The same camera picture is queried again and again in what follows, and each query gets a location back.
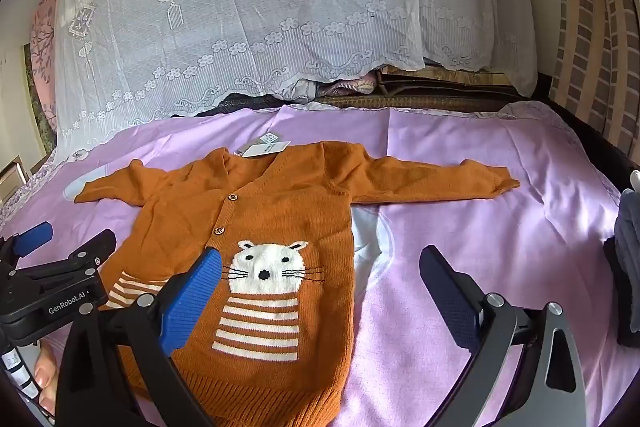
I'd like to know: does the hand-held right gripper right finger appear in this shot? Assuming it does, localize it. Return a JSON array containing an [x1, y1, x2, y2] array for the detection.
[[419, 245, 588, 427]]

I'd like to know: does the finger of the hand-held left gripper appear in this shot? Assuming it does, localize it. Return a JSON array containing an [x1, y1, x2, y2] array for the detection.
[[0, 221, 55, 269], [20, 228, 117, 282]]

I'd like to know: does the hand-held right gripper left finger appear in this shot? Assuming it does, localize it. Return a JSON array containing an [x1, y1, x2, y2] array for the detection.
[[54, 247, 223, 427]]

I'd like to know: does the orange knitted cat sweater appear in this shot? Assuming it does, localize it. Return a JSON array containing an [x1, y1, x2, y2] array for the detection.
[[75, 142, 521, 427]]

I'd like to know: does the pile of dark clothes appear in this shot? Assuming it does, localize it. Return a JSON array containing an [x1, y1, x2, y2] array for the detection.
[[602, 188, 640, 349]]

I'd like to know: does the person's left hand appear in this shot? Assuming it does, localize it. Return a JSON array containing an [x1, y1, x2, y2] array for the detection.
[[33, 341, 67, 414]]

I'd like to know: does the purple bed sheet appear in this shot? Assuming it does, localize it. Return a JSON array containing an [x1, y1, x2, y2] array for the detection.
[[0, 101, 637, 427]]

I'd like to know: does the white paper hang tag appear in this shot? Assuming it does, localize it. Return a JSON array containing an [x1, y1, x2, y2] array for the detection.
[[238, 141, 284, 158]]

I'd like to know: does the pink floral cloth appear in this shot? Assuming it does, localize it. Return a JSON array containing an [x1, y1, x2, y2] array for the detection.
[[27, 0, 62, 135]]

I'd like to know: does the stack of folded blankets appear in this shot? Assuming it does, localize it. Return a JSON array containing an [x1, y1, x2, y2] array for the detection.
[[277, 63, 527, 114]]

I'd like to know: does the white lace cloth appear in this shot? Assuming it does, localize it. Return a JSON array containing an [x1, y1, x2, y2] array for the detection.
[[52, 0, 539, 154]]

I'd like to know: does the brick pattern curtain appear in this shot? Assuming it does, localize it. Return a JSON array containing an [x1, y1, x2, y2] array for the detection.
[[546, 0, 640, 154]]

